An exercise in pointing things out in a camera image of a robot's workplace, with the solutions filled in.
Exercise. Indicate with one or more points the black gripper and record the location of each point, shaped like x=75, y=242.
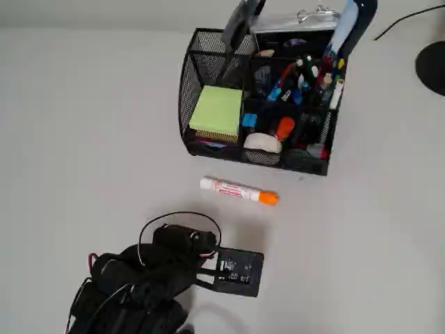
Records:
x=181, y=236

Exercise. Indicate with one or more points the orange capped white marker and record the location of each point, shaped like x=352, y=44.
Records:
x=236, y=189

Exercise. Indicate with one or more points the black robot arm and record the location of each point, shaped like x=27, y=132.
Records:
x=114, y=275

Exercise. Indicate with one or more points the pink sticky notes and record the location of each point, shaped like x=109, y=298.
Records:
x=210, y=144

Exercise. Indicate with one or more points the yellow dotted note pad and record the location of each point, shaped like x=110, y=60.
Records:
x=215, y=135

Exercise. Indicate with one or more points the green sticky note pad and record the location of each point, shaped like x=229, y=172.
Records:
x=215, y=108

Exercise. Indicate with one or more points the blue eraser block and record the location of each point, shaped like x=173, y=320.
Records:
x=249, y=120

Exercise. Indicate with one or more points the black mesh desk organizer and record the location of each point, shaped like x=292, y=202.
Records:
x=313, y=165

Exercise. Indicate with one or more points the orange capped glue stick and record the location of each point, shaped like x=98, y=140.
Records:
x=285, y=127

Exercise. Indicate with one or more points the gray and red small stapler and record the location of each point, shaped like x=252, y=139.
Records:
x=316, y=149

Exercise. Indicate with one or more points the beige eraser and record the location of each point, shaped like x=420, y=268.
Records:
x=265, y=53

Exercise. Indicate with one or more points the white pen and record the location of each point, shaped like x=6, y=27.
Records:
x=336, y=95

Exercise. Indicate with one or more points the black card with planet print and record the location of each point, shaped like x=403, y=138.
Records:
x=295, y=43

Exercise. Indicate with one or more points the clear plastic sleeve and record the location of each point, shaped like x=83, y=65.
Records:
x=278, y=22

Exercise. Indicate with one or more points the yellow tipped pen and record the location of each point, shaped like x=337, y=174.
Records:
x=340, y=64

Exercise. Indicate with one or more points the silver binder clip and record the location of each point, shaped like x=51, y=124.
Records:
x=306, y=15

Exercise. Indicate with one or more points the black round lamp base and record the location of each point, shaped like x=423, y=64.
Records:
x=434, y=66

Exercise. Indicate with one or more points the black camera board mount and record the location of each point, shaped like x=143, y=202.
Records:
x=255, y=275

